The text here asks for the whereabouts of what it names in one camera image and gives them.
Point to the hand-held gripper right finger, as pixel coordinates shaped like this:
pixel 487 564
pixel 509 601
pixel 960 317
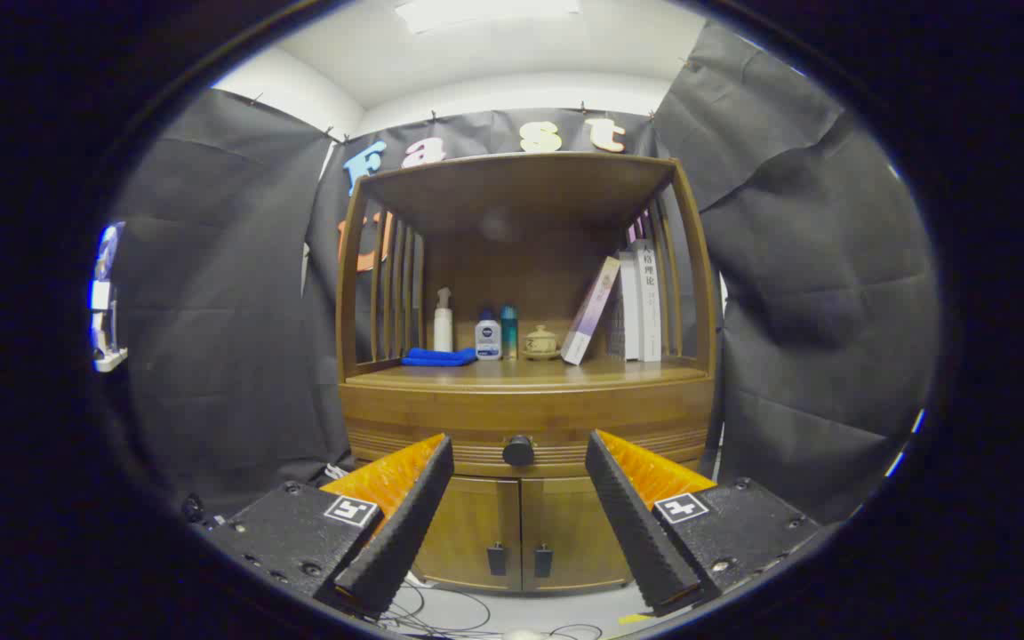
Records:
pixel 632 524

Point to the white pump bottle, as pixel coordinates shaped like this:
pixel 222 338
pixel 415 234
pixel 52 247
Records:
pixel 444 329

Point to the white lotion bottle blue cap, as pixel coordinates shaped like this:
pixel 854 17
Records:
pixel 488 342

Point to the yellow floor tape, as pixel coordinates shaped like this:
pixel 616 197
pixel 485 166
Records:
pixel 633 618

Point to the wooden cabinet door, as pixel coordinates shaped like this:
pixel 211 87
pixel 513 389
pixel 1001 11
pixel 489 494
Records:
pixel 476 520
pixel 565 520

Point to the white book with black lettering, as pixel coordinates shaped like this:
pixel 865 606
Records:
pixel 649 307

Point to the black drawer knob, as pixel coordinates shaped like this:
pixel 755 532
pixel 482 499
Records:
pixel 518 451

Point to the teal slim bottle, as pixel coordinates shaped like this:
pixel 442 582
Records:
pixel 508 333

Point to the blue folded cloth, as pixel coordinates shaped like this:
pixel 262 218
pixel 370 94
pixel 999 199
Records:
pixel 436 357

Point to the ceiling light panel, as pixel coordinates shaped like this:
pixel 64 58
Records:
pixel 485 11

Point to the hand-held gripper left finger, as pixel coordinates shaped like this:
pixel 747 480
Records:
pixel 405 524

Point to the wooden drawer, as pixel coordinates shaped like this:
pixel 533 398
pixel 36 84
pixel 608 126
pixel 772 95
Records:
pixel 441 413

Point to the wooden cabinet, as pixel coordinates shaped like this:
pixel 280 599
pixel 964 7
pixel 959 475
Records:
pixel 521 191

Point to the beige lidded ceramic teacup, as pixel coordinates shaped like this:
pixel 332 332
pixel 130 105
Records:
pixel 540 344

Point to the wooden countertop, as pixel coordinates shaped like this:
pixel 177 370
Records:
pixel 565 372

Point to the plain white book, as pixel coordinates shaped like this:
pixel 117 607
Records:
pixel 630 307

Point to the dark patterned book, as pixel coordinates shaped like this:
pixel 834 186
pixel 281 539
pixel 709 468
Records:
pixel 616 324

